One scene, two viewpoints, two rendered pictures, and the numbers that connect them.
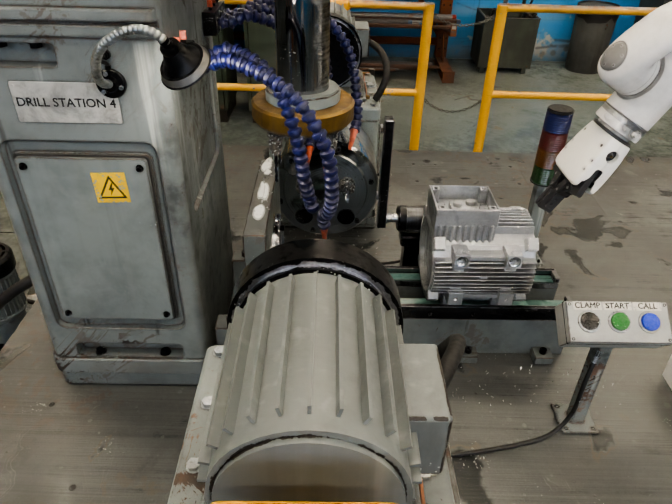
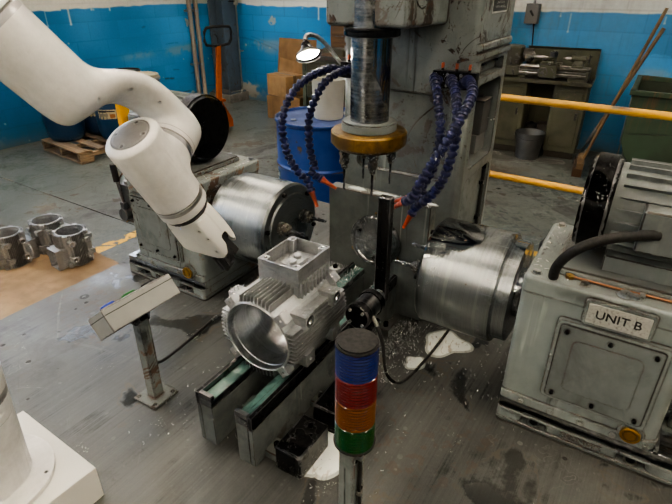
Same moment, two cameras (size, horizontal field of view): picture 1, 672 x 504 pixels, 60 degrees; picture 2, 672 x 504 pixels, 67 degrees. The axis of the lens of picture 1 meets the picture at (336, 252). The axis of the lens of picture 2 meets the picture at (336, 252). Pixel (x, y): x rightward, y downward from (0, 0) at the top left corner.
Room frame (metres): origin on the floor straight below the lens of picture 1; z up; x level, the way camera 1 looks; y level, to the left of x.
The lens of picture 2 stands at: (1.57, -0.99, 1.64)
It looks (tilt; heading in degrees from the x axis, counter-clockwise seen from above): 28 degrees down; 123
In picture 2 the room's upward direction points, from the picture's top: straight up
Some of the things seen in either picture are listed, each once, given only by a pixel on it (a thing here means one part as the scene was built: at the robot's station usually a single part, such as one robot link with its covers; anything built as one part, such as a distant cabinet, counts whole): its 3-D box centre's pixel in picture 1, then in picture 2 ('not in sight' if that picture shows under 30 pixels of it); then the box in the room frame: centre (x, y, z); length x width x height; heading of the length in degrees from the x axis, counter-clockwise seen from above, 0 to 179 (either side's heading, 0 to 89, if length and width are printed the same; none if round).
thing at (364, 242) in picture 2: (279, 249); (374, 241); (0.98, 0.12, 1.01); 0.15 x 0.02 x 0.15; 1
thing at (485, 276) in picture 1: (473, 252); (285, 313); (0.99, -0.28, 1.01); 0.20 x 0.19 x 0.19; 92
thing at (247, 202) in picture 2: not in sight; (250, 216); (0.63, 0.02, 1.04); 0.37 x 0.25 x 0.25; 1
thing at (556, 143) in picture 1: (553, 138); (356, 382); (1.30, -0.51, 1.14); 0.06 x 0.06 x 0.04
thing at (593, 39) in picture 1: (590, 37); not in sight; (5.81, -2.39, 0.30); 0.39 x 0.39 x 0.60
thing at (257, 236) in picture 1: (249, 265); (383, 246); (0.98, 0.18, 0.97); 0.30 x 0.11 x 0.34; 1
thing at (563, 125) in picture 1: (557, 120); (356, 357); (1.30, -0.51, 1.19); 0.06 x 0.06 x 0.04
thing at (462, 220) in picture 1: (461, 213); (295, 267); (0.99, -0.24, 1.11); 0.12 x 0.11 x 0.07; 92
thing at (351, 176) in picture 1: (325, 167); (485, 282); (1.32, 0.03, 1.04); 0.41 x 0.25 x 0.25; 1
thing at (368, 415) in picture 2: (549, 156); (355, 406); (1.30, -0.51, 1.10); 0.06 x 0.06 x 0.04
